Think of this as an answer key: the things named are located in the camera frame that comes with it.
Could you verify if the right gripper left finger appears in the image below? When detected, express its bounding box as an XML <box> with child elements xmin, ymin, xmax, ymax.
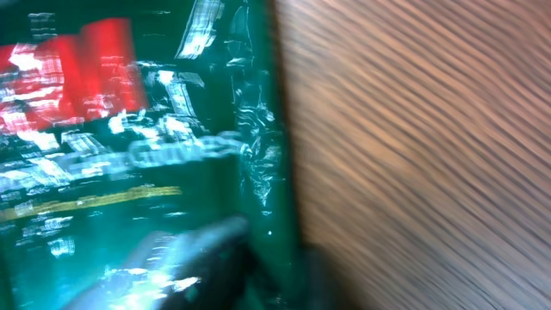
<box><xmin>65</xmin><ymin>215</ymin><xmax>250</xmax><ymax>310</ymax></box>

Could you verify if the green 3M gloves packet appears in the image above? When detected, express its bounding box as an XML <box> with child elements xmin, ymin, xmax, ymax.
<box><xmin>1</xmin><ymin>0</ymin><xmax>306</xmax><ymax>309</ymax></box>

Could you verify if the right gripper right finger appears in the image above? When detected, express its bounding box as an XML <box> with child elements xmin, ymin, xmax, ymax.
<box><xmin>303</xmin><ymin>245</ymin><xmax>357</xmax><ymax>310</ymax></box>

